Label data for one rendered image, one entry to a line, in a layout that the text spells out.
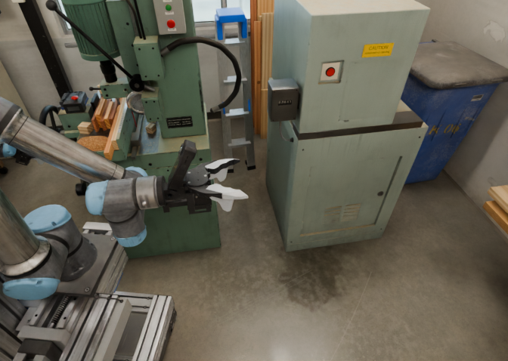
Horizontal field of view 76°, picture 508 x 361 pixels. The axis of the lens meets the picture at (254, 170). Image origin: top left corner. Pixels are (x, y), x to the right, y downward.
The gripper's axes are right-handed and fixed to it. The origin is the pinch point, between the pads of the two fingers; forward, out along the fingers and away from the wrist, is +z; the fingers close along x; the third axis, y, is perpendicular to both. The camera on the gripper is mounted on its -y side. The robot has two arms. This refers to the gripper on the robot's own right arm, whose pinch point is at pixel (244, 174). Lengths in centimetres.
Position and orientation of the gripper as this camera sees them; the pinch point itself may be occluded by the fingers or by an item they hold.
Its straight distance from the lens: 76.4
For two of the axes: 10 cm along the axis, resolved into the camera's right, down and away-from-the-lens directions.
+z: 9.9, -1.1, 1.2
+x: 1.6, 5.5, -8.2
